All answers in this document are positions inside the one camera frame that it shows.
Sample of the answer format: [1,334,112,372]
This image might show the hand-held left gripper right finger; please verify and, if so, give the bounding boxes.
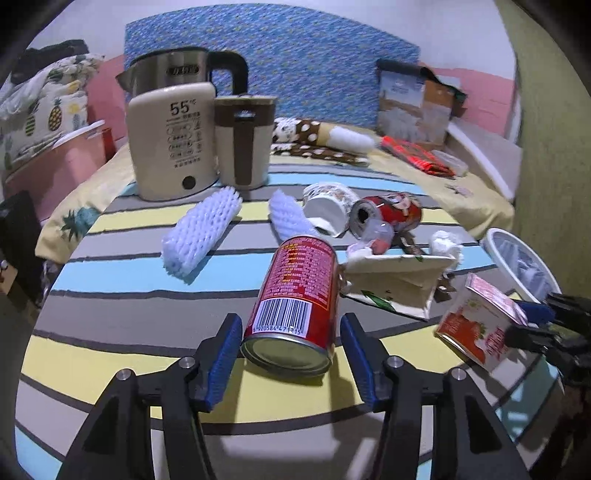
[339,313,532,480]

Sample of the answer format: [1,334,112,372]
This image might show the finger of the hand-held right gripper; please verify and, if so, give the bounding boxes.
[515,292,591,325]
[503,324,575,355]

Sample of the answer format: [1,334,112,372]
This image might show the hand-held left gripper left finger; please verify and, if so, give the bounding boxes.
[55,313,244,480]

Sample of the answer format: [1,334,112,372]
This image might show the white round trash bin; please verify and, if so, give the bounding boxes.
[480,227,564,305]

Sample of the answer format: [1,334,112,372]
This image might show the red strawberry milk carton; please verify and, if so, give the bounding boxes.
[434,272,529,374]

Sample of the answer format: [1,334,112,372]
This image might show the red drink can with barcode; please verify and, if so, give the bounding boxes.
[240,234,342,378]

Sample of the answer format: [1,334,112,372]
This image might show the white foam fruit net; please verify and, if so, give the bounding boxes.
[161,186,244,284]
[269,189,331,243]

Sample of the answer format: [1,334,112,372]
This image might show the flattened white paper carton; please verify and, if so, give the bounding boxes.
[341,254,455,321]

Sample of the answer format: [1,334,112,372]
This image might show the crumpled white tissue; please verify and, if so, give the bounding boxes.
[429,230,465,271]

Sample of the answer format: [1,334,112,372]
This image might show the striped table cloth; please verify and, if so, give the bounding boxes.
[14,161,568,480]

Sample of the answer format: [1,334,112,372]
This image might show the clear plastic jelly cup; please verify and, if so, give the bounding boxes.
[355,219,394,256]

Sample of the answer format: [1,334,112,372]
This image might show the yellow pineapple bed sheet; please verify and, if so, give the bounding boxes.
[36,138,515,264]

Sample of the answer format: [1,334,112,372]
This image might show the printed paper cup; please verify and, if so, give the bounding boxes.
[302,182,361,238]

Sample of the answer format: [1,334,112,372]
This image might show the white foam board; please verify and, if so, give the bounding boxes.
[445,124,525,201]

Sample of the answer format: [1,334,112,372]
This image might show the white bowl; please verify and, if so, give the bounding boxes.
[431,150,468,176]

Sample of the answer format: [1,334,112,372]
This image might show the green curtain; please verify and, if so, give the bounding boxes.
[496,0,591,296]

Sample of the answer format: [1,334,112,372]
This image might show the red plaid cloth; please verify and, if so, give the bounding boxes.
[381,136,455,178]

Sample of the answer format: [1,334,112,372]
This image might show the beige mug with brown lid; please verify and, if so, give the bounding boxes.
[213,93,278,189]

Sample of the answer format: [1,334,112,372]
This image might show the brown polka dot blanket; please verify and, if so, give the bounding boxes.
[270,117,377,168]

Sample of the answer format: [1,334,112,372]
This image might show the black object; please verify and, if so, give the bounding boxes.
[0,189,44,305]

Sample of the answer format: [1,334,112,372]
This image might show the cardboard bedding box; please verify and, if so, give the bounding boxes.
[375,59,468,149]

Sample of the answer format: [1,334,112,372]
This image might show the pink storage box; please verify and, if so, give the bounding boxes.
[4,120,116,222]

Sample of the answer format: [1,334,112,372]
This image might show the blue floral mattress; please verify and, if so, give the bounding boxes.
[124,10,421,139]

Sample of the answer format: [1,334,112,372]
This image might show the pineapple print pillow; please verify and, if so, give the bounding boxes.
[0,53,105,171]

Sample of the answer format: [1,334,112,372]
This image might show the dark cloth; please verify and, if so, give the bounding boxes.
[11,39,88,84]

